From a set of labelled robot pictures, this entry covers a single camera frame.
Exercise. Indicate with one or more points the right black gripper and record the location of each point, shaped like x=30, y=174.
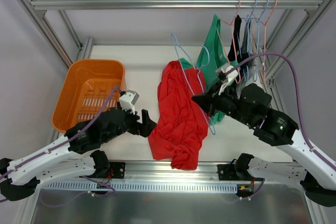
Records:
x=213, y=102

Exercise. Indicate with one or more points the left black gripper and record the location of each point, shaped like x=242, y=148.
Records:
x=137, y=125

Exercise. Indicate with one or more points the red tank top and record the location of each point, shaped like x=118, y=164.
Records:
x=182, y=126

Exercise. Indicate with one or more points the pink wire hanger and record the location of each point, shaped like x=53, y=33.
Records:
x=262, y=73
x=232, y=24

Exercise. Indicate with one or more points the green tank top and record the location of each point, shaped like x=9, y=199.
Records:
x=209, y=60

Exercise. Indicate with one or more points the black tank top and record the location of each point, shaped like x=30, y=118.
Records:
x=236, y=37

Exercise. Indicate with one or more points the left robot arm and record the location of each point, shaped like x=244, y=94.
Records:
x=75, y=154

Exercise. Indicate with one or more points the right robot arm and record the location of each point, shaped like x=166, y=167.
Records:
x=310, y=172

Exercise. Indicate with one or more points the grey tank top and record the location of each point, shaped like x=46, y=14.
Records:
x=253, y=71

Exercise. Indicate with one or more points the blue hanger under grey top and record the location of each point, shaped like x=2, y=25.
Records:
x=250, y=40

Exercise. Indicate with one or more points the orange plastic basket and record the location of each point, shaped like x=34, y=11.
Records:
x=87, y=85

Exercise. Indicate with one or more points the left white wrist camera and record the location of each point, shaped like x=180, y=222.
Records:
x=128, y=100

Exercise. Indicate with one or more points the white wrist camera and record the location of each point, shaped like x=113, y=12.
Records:
x=128, y=100
x=226, y=74

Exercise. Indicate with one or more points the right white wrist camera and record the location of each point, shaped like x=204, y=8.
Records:
x=226, y=74

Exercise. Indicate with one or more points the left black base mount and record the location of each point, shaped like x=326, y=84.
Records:
x=117, y=170

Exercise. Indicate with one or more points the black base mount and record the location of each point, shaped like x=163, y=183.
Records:
x=226, y=172
x=117, y=170

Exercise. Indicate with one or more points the white slotted cable duct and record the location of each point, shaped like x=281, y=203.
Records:
x=224, y=188

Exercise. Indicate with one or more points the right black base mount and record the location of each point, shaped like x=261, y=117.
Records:
x=226, y=172

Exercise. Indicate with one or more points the aluminium hanging rail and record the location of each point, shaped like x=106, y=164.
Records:
x=173, y=4

